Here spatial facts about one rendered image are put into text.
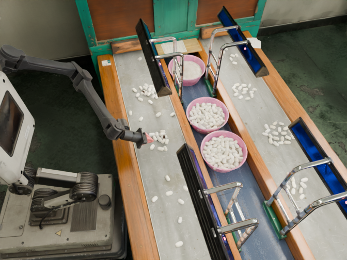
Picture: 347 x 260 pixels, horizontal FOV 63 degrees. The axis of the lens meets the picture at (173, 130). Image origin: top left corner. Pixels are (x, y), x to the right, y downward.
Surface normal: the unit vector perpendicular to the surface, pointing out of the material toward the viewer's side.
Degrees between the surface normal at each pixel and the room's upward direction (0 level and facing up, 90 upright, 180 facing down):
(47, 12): 90
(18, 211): 0
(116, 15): 90
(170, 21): 90
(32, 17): 90
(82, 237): 0
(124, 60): 0
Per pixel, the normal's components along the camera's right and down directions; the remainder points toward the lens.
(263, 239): 0.00, -0.58
